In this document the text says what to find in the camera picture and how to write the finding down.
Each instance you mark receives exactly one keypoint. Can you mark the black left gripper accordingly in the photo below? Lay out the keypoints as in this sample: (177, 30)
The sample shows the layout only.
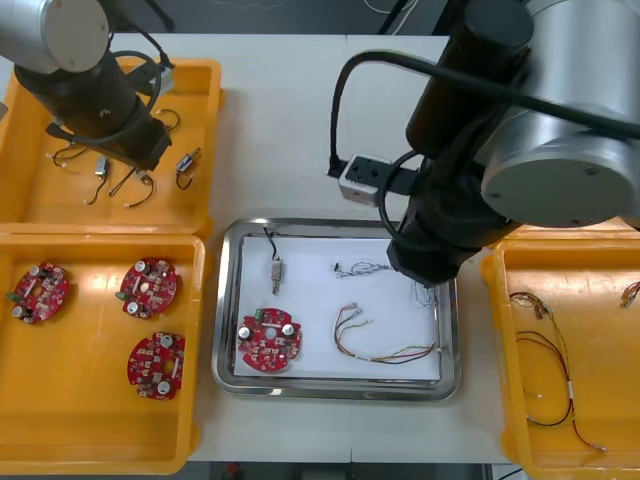
(145, 145)

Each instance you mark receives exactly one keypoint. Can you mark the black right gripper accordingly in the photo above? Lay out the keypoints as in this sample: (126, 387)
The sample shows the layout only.
(435, 240)

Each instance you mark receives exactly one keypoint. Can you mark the round red circuit board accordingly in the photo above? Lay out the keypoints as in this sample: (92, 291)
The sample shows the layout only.
(40, 292)
(157, 365)
(270, 345)
(150, 287)

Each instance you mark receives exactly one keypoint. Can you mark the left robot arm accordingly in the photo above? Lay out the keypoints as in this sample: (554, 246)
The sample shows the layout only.
(75, 90)

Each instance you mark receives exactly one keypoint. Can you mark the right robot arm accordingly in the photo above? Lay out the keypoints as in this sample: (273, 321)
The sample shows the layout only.
(550, 150)

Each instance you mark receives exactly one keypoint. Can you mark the pile of metal solenoids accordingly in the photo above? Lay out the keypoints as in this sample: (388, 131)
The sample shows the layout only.
(102, 167)

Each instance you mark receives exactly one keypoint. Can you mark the black chair leg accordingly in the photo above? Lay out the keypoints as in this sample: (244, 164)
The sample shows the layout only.
(162, 17)

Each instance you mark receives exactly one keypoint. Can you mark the white paper sheet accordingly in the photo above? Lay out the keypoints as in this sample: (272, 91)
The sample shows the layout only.
(320, 300)

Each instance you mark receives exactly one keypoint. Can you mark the steel tray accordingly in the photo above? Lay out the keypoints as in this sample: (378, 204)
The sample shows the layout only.
(222, 300)

